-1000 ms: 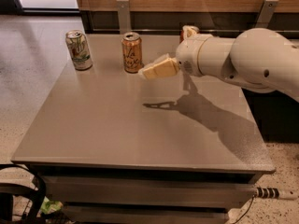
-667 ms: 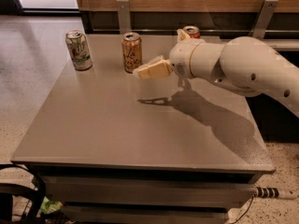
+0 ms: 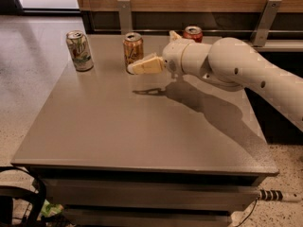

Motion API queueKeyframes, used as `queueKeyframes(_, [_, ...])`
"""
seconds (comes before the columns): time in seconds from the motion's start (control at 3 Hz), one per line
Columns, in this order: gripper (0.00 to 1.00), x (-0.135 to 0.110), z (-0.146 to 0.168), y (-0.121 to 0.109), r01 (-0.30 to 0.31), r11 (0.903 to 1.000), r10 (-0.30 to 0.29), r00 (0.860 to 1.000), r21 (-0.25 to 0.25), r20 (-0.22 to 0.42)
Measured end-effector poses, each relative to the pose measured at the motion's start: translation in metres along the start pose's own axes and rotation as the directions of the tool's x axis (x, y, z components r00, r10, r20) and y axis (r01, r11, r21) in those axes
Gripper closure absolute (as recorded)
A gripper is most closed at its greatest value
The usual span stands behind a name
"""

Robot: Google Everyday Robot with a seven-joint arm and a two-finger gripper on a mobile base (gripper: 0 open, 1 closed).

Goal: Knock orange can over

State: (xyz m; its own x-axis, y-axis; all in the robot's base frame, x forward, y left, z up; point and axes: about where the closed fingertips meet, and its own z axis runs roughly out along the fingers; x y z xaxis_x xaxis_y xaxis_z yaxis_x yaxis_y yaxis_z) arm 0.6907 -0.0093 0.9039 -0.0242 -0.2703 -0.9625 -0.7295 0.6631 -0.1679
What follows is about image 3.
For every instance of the black chair frame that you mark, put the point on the black chair frame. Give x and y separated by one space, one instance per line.
10 193

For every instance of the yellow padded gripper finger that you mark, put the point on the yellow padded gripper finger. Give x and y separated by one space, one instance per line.
151 64
173 36

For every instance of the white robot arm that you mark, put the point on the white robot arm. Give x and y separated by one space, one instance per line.
230 64

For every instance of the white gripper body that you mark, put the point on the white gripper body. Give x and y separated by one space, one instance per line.
171 56

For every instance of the black white striped handle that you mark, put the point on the black white striped handle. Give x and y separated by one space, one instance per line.
277 195

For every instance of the left metal bracket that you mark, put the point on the left metal bracket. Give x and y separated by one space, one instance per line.
125 16

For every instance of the green crumpled bag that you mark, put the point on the green crumpled bag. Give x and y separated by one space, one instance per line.
50 209

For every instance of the red orange soda can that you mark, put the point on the red orange soda can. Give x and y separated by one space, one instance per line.
193 32

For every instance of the right metal bracket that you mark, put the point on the right metal bracket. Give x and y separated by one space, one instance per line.
265 21

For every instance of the white green soda can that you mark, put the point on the white green soda can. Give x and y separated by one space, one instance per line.
78 46

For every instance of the grey drawer cabinet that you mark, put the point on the grey drawer cabinet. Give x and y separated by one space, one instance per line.
117 150

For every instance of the metal bracket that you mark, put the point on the metal bracket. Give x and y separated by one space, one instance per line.
265 21
125 16

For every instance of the gold LaCroix can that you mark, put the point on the gold LaCroix can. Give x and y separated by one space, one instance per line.
133 47

